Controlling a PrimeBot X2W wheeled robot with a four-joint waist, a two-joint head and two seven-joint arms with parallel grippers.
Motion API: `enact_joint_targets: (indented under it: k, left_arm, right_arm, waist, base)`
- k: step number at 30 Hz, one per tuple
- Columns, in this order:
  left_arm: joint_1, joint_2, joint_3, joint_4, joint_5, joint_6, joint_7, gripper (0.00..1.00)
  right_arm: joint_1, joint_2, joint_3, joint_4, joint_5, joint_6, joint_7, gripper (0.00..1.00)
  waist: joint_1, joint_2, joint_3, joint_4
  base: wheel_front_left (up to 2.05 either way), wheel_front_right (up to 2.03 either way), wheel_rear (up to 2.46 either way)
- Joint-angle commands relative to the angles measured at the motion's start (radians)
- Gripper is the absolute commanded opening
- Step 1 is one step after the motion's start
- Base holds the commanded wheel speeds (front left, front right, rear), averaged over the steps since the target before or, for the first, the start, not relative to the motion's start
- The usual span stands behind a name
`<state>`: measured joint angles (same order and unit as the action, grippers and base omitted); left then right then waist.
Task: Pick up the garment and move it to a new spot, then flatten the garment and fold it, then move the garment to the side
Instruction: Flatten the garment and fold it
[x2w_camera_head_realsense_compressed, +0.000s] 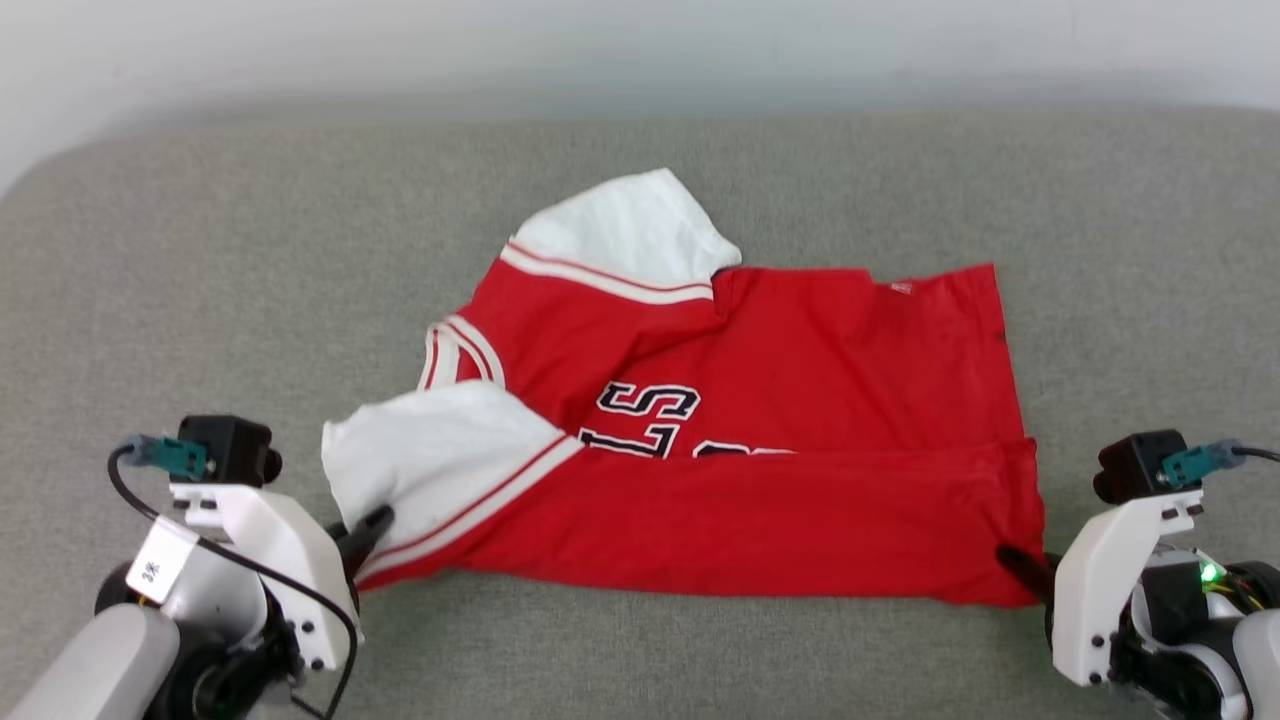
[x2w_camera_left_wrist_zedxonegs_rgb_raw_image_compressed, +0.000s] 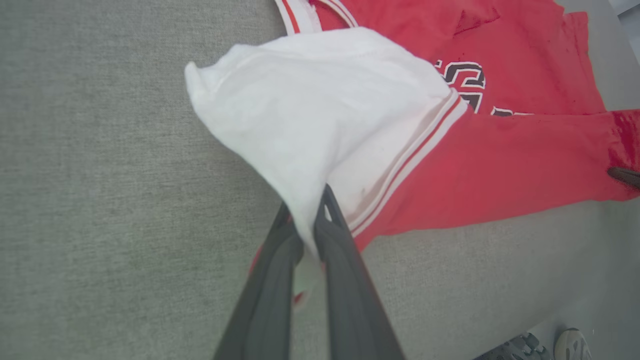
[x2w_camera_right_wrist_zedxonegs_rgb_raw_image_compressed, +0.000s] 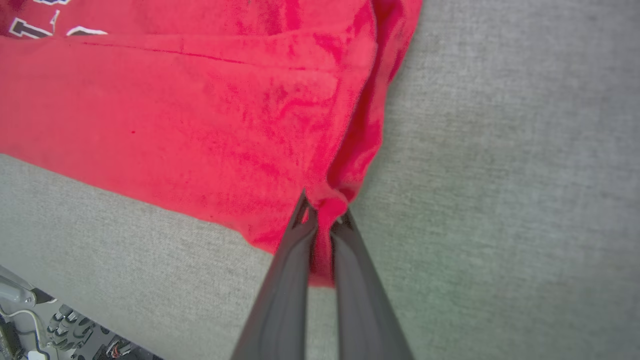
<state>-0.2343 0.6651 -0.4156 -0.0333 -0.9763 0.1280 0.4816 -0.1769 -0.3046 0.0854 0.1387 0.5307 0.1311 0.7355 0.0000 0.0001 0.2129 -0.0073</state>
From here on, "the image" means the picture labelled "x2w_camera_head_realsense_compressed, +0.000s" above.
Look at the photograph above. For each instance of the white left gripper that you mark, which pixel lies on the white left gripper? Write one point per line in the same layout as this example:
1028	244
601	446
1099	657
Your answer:
290	540

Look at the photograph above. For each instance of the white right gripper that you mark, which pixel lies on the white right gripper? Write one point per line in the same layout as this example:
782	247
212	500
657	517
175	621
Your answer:
1090	590

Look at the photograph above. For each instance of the red and white jersey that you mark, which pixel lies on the red and white jersey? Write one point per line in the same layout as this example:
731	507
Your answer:
800	400

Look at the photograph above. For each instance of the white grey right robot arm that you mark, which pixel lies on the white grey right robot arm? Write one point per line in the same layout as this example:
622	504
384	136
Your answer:
1200	640

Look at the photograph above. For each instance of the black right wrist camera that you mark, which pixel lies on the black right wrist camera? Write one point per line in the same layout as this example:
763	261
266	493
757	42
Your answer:
1135	465

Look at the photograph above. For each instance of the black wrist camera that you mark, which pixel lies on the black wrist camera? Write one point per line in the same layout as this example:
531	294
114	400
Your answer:
230	448
1135	465

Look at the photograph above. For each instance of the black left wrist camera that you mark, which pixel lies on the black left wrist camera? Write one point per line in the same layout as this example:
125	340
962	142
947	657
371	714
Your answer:
230	448

